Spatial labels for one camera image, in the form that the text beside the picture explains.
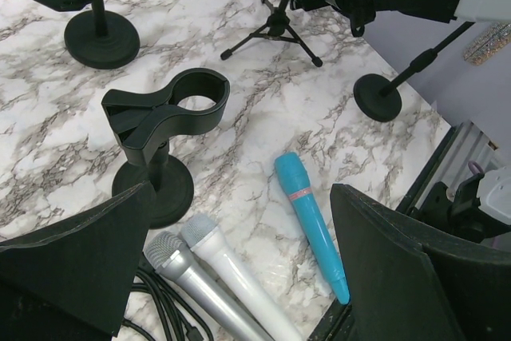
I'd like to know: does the black coiled cable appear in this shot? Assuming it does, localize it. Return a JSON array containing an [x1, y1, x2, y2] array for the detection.
[[119, 264, 216, 341]]

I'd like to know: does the teal microphone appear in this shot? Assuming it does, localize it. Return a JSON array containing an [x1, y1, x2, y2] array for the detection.
[[274, 153, 351, 305]]

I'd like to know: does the tripod shock mount stand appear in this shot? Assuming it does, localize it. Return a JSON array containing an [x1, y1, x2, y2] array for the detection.
[[220, 0, 323, 68]]

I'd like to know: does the white microphone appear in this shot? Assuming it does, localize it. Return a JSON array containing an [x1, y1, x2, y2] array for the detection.
[[180, 213, 303, 340]]

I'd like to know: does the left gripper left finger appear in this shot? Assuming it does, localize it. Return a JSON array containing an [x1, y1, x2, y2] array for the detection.
[[1, 182, 154, 340]]

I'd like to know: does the clip round-base stand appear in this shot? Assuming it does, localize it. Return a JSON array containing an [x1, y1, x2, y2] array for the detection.
[[353, 22, 474, 123], [101, 68, 230, 229]]

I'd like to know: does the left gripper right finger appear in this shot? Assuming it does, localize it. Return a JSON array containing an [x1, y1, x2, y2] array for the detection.
[[330, 184, 510, 340]]

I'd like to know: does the silver microphone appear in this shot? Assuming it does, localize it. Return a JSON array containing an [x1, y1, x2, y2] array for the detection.
[[144, 232, 271, 341]]

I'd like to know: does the glitter microphone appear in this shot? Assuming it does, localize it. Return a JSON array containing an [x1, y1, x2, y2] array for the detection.
[[463, 22, 510, 65]]

